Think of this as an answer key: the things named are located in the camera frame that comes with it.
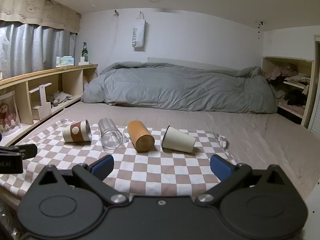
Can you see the beige printed curtain valance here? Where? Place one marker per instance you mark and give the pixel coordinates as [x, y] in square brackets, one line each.
[37, 11]

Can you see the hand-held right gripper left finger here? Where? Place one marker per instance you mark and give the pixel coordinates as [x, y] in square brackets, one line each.
[102, 166]

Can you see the white cup with brown sleeve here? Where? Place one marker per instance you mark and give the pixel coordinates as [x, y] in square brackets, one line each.
[75, 132]

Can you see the clear glass cup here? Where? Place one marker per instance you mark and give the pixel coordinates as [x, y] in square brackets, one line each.
[110, 136]

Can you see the long wooden shelf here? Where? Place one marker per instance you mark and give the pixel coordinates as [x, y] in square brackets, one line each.
[67, 77]

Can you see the cream paper cup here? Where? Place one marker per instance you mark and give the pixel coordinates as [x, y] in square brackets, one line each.
[178, 140]

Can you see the wooden clothes shelf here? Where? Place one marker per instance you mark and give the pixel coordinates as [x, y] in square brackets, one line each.
[308, 100]

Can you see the brown checkered cloth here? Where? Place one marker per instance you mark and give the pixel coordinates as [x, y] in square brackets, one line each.
[150, 165]

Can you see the green glass bottle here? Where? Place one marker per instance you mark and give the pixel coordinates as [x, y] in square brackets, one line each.
[85, 52]

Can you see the clear jar with plush toy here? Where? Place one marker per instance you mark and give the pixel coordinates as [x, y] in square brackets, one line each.
[8, 117]

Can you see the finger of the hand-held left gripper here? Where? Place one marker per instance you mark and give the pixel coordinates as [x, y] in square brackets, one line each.
[26, 150]

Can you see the grey curtain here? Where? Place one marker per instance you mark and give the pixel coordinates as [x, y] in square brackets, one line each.
[27, 47]

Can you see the pile of clothes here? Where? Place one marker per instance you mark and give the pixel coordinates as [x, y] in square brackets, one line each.
[292, 85]

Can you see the black wall hook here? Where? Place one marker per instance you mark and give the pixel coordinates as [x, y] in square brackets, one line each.
[259, 28]

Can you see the crumpled beige cloth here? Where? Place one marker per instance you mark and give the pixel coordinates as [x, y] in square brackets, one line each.
[60, 98]

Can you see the small wooden stool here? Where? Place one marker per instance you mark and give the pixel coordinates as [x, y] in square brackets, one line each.
[41, 105]

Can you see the white hanging fabric bag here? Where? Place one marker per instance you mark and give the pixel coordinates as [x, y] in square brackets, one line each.
[138, 33]

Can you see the tissue box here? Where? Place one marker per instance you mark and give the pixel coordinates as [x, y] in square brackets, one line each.
[65, 61]

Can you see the wooden cup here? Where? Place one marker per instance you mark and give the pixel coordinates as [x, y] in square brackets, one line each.
[140, 136]

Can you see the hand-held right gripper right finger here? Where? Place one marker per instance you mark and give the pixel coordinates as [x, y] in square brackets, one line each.
[221, 167]

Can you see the grey duvet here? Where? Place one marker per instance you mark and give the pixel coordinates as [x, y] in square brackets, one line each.
[180, 90]

